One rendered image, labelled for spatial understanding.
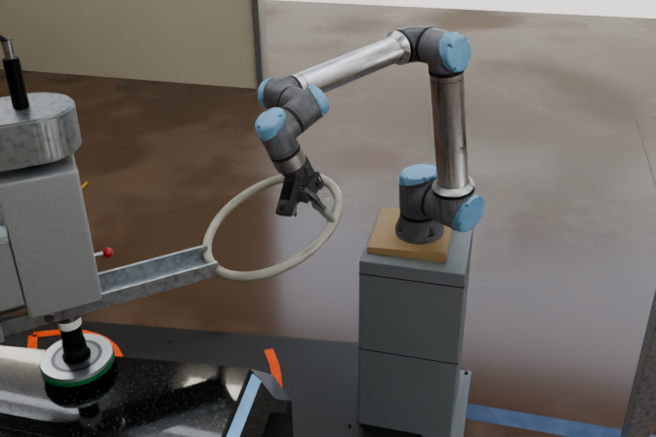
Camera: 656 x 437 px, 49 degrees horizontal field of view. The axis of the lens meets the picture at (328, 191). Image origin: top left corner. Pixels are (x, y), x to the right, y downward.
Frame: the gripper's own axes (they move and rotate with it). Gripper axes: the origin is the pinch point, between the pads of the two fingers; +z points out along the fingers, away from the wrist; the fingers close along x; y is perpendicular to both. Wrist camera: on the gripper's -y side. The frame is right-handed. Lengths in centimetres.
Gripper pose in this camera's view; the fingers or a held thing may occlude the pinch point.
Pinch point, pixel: (313, 221)
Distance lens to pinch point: 213.9
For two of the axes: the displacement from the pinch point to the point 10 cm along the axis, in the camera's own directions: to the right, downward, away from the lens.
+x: -7.8, -1.0, 6.1
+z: 3.5, 7.4, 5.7
